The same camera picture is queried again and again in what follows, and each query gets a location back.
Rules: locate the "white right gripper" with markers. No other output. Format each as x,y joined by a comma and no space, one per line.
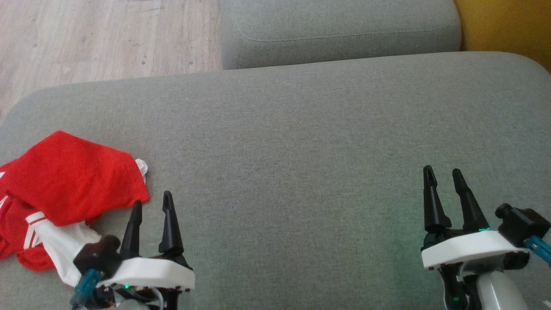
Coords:
465,249

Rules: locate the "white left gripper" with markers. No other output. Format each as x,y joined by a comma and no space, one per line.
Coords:
150,273

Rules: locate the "red white basketball jersey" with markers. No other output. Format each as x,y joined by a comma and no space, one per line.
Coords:
73,181

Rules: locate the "red white basketball shorts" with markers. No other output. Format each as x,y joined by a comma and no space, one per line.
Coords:
10,228

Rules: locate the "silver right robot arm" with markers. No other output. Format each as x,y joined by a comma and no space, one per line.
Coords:
501,292

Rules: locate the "grey fabric sofa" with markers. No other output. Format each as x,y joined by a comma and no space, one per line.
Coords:
301,172

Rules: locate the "yellow upholstered furniture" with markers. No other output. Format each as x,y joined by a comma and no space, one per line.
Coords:
508,26

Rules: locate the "small grey sofa section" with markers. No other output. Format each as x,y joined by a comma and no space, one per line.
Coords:
335,30

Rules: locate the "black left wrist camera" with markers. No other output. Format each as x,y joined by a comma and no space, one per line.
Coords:
97,256

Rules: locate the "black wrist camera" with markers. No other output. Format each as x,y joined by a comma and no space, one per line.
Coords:
523,224
97,256

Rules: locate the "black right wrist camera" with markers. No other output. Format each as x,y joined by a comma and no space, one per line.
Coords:
523,224

